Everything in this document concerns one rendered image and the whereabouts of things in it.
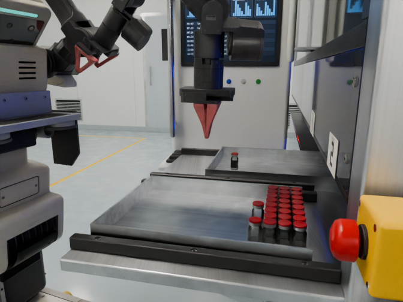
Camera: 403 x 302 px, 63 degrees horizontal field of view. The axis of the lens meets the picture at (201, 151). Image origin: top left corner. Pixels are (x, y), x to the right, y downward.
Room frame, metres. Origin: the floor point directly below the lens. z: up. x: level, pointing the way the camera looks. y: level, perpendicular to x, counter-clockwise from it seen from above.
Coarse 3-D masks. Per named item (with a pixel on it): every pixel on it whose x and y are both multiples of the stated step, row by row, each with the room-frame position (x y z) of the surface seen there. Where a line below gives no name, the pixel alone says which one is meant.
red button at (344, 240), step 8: (336, 224) 0.29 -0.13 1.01; (344, 224) 0.28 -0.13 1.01; (352, 224) 0.28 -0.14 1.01; (336, 232) 0.28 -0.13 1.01; (344, 232) 0.28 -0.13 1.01; (352, 232) 0.27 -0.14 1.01; (336, 240) 0.28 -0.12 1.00; (344, 240) 0.27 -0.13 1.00; (352, 240) 0.27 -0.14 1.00; (360, 240) 0.28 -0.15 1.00; (336, 248) 0.27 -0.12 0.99; (344, 248) 0.27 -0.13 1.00; (352, 248) 0.27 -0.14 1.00; (336, 256) 0.28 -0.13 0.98; (344, 256) 0.27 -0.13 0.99; (352, 256) 0.27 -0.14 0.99
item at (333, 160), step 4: (332, 136) 0.54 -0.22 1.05; (332, 140) 0.53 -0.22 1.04; (336, 140) 0.50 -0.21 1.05; (336, 144) 0.49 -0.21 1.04; (332, 148) 0.53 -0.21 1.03; (336, 148) 0.49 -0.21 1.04; (328, 152) 0.56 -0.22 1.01; (336, 152) 0.49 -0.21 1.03; (328, 156) 0.56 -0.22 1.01; (336, 156) 0.49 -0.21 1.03; (328, 160) 0.56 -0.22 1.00; (332, 160) 0.52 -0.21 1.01; (336, 160) 0.49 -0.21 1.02; (328, 164) 0.55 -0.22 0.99; (332, 164) 0.51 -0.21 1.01; (332, 168) 0.51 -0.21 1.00; (332, 172) 0.51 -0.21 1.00
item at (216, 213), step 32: (160, 192) 0.71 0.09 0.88; (192, 192) 0.71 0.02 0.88; (224, 192) 0.69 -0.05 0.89; (256, 192) 0.68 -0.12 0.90; (96, 224) 0.48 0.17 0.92; (128, 224) 0.55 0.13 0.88; (160, 224) 0.55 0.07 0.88; (192, 224) 0.55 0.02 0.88; (224, 224) 0.55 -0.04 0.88; (288, 256) 0.41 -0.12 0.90
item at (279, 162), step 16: (224, 160) 0.99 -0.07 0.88; (240, 160) 0.99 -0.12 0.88; (256, 160) 0.99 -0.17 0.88; (272, 160) 0.99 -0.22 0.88; (288, 160) 0.99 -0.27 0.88; (304, 160) 0.98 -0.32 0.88; (320, 160) 0.97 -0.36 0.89; (224, 176) 0.78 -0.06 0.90; (240, 176) 0.77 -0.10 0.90; (256, 176) 0.76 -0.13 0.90; (272, 176) 0.75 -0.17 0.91; (288, 176) 0.74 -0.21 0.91; (304, 176) 0.74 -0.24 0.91; (320, 176) 0.73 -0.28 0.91
